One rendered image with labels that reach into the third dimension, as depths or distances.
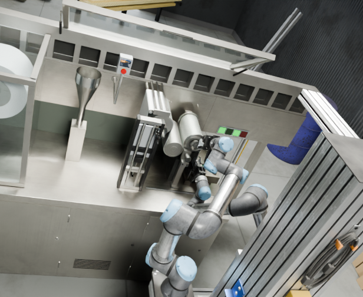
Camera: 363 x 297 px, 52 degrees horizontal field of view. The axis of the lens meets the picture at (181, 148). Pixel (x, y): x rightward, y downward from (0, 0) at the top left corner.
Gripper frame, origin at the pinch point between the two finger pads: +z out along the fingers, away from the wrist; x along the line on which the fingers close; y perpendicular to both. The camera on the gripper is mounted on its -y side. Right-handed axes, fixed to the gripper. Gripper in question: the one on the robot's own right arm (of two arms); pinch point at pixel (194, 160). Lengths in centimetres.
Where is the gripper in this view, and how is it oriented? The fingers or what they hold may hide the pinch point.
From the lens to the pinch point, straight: 252.1
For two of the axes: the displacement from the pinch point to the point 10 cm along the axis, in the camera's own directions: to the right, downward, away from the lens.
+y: 3.1, -7.6, -5.7
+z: -1.4, -6.3, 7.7
